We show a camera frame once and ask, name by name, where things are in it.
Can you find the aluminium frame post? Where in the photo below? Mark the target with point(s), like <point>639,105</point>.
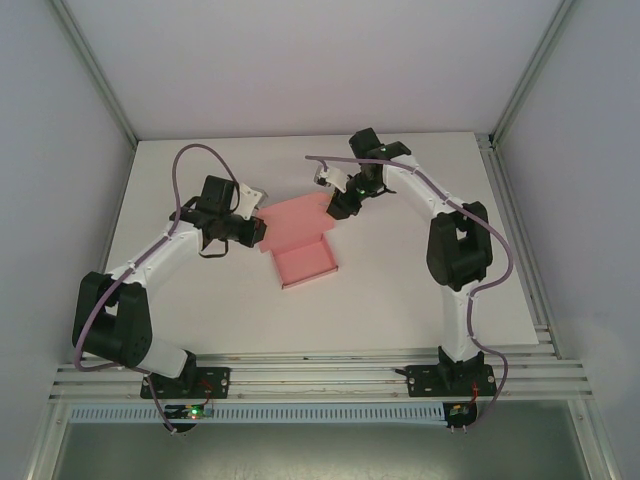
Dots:
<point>530,70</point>
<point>95,65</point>

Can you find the right circuit board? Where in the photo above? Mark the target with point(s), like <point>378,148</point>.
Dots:
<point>459,411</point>

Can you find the aluminium mounting rail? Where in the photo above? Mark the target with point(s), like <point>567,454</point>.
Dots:
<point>320,372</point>

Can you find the pink paper box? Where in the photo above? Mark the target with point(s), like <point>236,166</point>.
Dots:
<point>305,260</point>

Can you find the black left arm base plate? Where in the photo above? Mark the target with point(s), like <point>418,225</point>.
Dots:
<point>215,382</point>

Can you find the left circuit board with LED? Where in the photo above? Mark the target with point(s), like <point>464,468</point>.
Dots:
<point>192,411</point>

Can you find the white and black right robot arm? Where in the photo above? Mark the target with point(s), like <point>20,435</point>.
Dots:
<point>456,320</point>

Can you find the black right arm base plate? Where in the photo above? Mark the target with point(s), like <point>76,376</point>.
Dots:
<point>422,382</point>

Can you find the aluminium side rail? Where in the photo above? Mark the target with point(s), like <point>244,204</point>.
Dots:
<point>515,225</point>

